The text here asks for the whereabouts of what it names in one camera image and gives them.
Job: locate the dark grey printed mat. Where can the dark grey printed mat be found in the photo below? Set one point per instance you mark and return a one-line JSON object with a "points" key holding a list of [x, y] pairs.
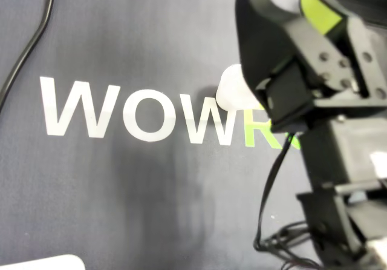
{"points": [[121, 191]]}

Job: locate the black plastic tray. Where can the black plastic tray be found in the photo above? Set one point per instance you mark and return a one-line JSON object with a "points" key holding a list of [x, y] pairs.
{"points": [[369, 0]]}

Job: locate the white desk lamp base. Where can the white desk lamp base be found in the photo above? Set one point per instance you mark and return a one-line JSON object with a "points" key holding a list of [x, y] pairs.
{"points": [[36, 264]]}

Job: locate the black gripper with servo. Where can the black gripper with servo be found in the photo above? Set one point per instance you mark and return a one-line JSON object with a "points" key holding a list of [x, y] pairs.
{"points": [[287, 100]]}

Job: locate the white translucent plastic cup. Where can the white translucent plastic cup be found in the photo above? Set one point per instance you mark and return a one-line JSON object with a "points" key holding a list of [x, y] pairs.
{"points": [[232, 91]]}

